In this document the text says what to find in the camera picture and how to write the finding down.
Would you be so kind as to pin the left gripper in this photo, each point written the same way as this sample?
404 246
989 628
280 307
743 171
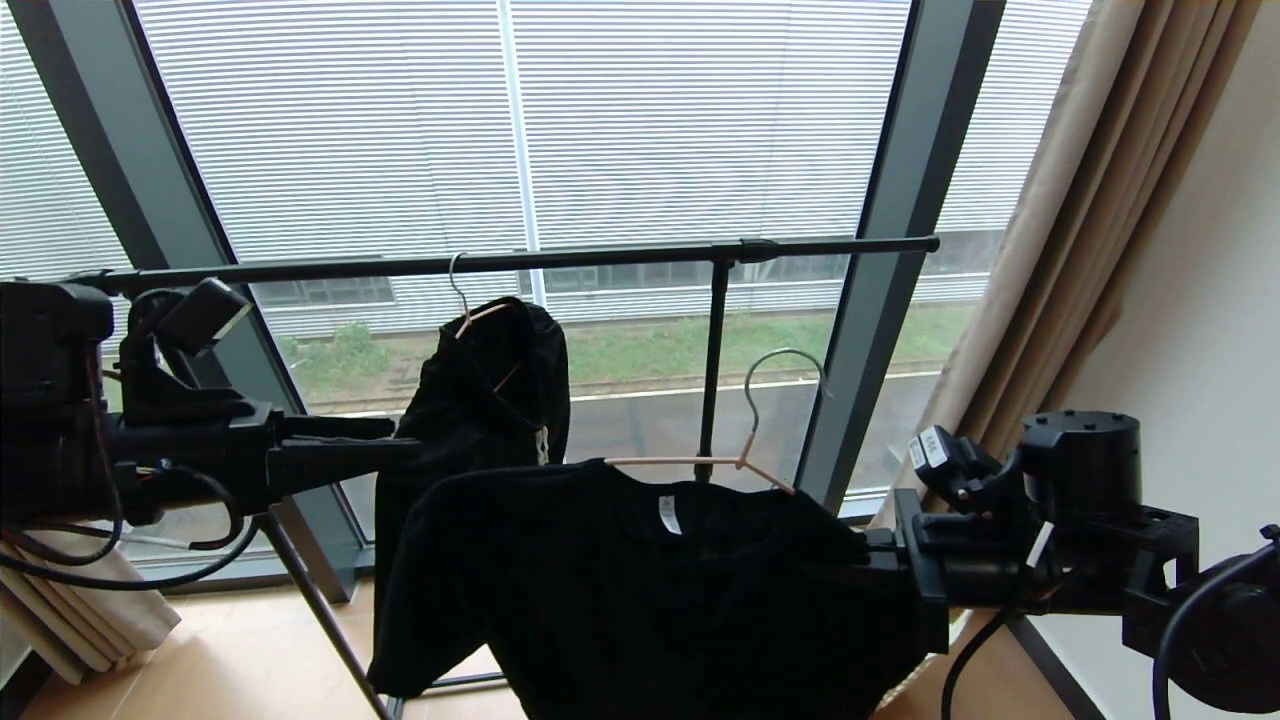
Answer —
200 460

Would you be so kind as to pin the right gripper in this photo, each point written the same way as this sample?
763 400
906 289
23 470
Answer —
980 560

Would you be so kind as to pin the black shorts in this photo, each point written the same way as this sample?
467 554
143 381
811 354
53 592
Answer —
480 400

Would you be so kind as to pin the pink clothes hanger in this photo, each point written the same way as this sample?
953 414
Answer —
700 461
457 290

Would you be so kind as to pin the black garment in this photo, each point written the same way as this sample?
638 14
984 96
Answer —
650 600

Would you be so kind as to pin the black clothes rack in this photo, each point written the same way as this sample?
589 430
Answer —
600 256

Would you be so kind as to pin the beige curtain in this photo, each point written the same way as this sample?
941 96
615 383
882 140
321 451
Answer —
90 620
1100 200

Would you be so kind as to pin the window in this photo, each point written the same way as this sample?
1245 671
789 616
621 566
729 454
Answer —
700 120

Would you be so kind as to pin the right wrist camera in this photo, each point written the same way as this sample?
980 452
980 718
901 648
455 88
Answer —
950 465

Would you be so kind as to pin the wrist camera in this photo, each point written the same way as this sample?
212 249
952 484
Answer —
950 465
195 310

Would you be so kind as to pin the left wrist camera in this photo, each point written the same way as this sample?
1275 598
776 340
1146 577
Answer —
195 310

